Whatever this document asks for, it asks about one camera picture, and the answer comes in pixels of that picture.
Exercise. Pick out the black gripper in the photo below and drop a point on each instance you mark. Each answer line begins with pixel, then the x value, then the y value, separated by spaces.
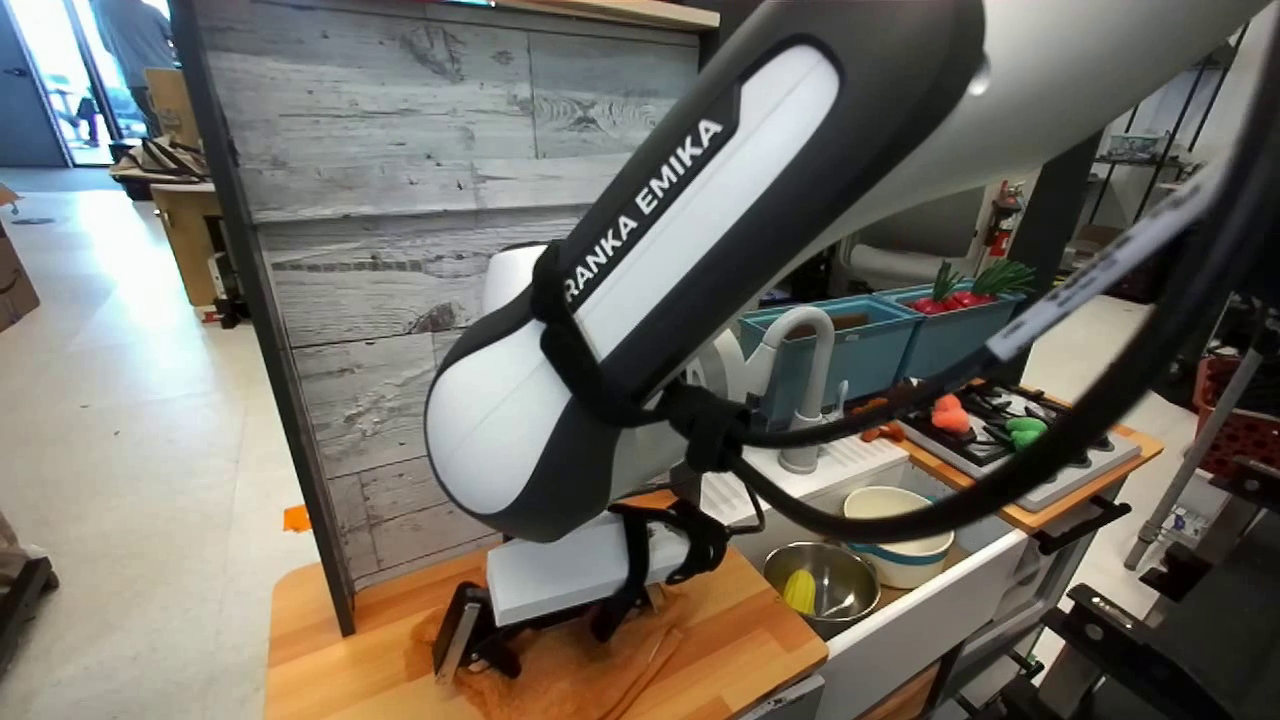
pixel 498 651

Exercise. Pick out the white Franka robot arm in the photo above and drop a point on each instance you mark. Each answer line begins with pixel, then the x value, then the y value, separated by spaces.
pixel 695 226

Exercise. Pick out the grey toy faucet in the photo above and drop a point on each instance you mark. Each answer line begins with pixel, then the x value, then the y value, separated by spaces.
pixel 815 362

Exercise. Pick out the pink plush toy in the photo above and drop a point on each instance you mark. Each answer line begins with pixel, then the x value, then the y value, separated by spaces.
pixel 949 416

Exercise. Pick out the green plush toy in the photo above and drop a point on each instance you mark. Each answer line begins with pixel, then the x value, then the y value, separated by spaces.
pixel 1027 434

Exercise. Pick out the grey toy stove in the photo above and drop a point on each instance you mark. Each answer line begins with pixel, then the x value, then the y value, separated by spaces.
pixel 1064 465

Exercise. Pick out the black box with silver edge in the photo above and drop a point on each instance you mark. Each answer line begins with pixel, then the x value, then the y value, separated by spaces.
pixel 460 633

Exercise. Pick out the stainless steel bowl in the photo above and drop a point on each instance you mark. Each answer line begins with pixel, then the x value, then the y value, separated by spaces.
pixel 843 595

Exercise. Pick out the wooden bench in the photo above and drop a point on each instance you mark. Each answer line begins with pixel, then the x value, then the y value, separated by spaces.
pixel 187 226

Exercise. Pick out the red plastic crate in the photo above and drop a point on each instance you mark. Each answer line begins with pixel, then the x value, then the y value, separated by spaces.
pixel 1243 442

